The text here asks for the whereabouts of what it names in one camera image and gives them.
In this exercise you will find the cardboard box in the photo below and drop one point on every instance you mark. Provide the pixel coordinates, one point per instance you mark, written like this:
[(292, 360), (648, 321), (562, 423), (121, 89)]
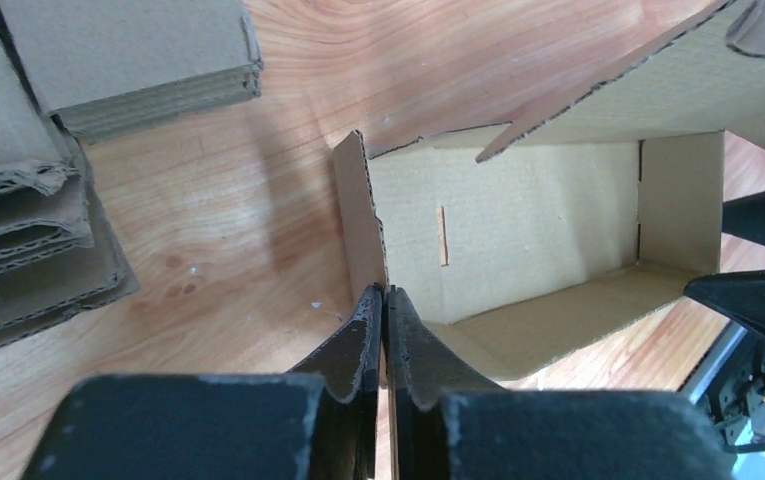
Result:
[(511, 246)]

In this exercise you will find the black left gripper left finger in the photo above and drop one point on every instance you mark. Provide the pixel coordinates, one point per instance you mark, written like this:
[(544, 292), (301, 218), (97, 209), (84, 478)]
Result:
[(314, 421)]

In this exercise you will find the stack of flat cardboard sheets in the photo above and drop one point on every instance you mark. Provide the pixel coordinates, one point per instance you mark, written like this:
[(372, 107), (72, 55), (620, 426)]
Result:
[(78, 72)]

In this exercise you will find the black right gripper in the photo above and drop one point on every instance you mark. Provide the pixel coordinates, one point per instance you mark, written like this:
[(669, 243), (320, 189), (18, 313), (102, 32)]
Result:
[(734, 397)]

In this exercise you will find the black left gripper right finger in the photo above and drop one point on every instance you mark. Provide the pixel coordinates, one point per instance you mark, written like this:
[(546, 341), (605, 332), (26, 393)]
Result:
[(451, 422)]

